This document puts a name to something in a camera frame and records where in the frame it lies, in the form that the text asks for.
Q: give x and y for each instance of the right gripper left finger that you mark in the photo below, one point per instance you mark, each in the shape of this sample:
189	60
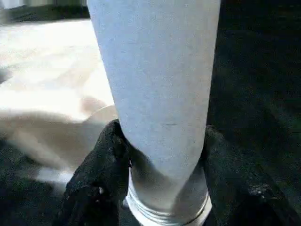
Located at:
98	179

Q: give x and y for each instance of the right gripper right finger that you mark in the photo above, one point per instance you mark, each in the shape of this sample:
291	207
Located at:
240	186

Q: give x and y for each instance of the white plastic table top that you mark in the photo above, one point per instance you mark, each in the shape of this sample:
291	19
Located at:
47	94

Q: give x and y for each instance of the white plastic table leg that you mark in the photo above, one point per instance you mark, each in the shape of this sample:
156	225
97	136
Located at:
160	82

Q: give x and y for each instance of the black padded mat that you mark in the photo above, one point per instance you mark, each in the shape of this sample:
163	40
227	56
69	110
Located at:
258	82

